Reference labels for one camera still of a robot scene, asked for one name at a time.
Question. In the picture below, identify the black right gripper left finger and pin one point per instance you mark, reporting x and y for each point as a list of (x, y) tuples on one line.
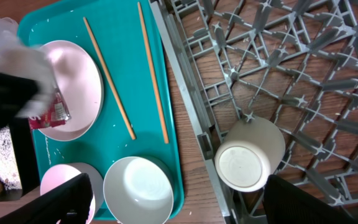
[(68, 203)]

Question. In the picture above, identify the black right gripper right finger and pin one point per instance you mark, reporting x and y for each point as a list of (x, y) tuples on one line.
[(286, 204)]

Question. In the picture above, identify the pink bowl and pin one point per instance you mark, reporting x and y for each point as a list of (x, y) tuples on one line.
[(60, 173)]

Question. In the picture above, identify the cream plastic cup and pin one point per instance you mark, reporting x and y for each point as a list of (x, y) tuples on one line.
[(250, 152)]

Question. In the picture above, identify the red snack wrapper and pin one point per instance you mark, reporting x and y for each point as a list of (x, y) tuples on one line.
[(57, 115)]

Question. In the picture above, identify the white tissue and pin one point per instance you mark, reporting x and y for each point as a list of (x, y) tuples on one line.
[(20, 61)]

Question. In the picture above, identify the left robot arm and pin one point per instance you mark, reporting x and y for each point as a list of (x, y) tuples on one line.
[(15, 92)]

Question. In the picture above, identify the grey dishwasher rack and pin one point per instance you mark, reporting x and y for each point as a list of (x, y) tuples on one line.
[(294, 63)]

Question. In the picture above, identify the grey-white bowl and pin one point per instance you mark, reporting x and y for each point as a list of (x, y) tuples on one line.
[(139, 190)]

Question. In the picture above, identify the black tray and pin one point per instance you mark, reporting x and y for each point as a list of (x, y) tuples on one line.
[(18, 166)]

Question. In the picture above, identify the teal plastic tray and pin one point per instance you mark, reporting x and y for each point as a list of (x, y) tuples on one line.
[(116, 26)]

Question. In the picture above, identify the right wooden chopstick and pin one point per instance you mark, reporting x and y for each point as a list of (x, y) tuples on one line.
[(153, 76)]

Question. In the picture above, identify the wooden chopstick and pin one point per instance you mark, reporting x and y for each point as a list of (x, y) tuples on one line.
[(153, 76), (109, 79)]

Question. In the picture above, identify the pink round plate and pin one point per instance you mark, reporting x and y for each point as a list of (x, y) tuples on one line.
[(81, 84)]

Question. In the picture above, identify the left wooden chopstick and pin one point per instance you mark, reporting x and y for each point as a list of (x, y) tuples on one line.
[(109, 79)]

